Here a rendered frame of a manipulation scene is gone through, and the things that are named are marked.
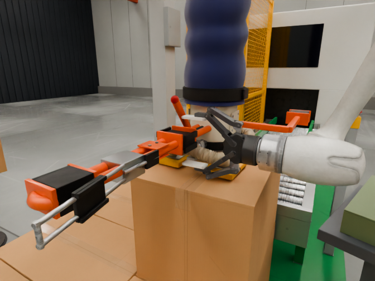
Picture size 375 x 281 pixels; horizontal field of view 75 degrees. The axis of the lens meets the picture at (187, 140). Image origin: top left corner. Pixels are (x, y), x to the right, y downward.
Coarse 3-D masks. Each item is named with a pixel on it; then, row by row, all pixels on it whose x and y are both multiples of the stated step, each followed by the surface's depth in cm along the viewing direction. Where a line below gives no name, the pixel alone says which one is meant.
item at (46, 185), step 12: (60, 168) 44; (72, 168) 44; (84, 168) 44; (36, 180) 39; (48, 180) 39; (60, 180) 39; (72, 180) 39; (84, 180) 41; (36, 192) 38; (48, 192) 36; (60, 192) 37; (60, 204) 37; (72, 204) 39; (60, 216) 38
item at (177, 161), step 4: (168, 156) 87; (176, 156) 87; (180, 156) 87; (184, 156) 88; (160, 160) 86; (164, 160) 85; (168, 160) 85; (172, 160) 85; (176, 160) 85; (180, 160) 85; (184, 160) 86; (168, 164) 85; (172, 164) 84; (176, 164) 83; (180, 164) 84
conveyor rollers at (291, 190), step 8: (296, 128) 318; (304, 128) 314; (288, 136) 276; (288, 176) 177; (280, 184) 163; (288, 184) 161; (296, 184) 166; (304, 184) 164; (280, 192) 155; (288, 192) 153; (296, 192) 151; (304, 192) 159; (280, 200) 147; (288, 200) 144; (296, 200) 143
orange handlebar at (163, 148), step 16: (208, 128) 81; (256, 128) 87; (272, 128) 84; (288, 128) 82; (144, 144) 61; (160, 144) 61; (176, 144) 65; (112, 176) 46; (32, 192) 38; (32, 208) 36; (48, 208) 36
